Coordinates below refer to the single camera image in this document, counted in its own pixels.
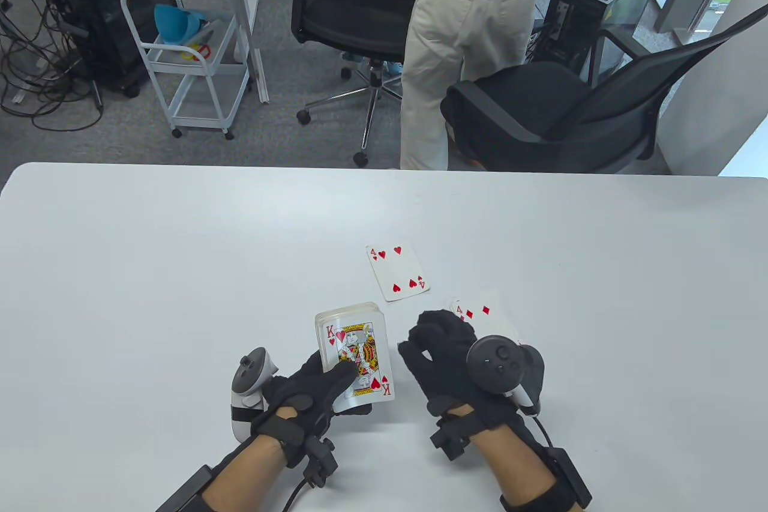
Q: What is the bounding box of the black mesh office chair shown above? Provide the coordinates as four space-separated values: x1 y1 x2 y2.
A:
440 3 768 173
285 0 424 167

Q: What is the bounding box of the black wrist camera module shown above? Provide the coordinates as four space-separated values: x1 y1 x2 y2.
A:
430 416 472 462
303 437 338 487

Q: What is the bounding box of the grey white VR controller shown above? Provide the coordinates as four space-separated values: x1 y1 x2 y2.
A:
467 335 545 417
231 347 280 441

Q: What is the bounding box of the black glass computer tower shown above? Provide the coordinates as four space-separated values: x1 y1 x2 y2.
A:
531 0 658 80

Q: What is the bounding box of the person's right hand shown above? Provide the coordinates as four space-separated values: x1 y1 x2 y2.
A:
398 309 532 436

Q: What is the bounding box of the four of diamonds playing card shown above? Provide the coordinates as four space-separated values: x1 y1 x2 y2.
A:
450 291 523 351

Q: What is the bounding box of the tangle of black floor cables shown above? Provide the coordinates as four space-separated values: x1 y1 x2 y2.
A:
0 0 106 131

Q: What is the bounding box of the blue plastic funnel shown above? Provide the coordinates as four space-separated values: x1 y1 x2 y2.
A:
154 4 208 46

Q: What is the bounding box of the person's right forearm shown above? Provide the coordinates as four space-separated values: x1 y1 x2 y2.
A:
465 413 577 512

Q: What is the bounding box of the deck of playing cards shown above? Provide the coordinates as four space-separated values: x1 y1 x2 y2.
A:
314 302 397 415

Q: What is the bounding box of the four of hearts playing card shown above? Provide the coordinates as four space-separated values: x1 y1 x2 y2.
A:
366 244 431 303

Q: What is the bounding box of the person's left hand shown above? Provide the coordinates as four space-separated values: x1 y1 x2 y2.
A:
252 350 373 468

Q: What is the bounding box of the black forearm strap with box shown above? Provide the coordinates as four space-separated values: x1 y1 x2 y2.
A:
499 446 593 512
155 464 214 512

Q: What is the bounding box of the person's left forearm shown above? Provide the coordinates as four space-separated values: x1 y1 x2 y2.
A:
201 434 289 512

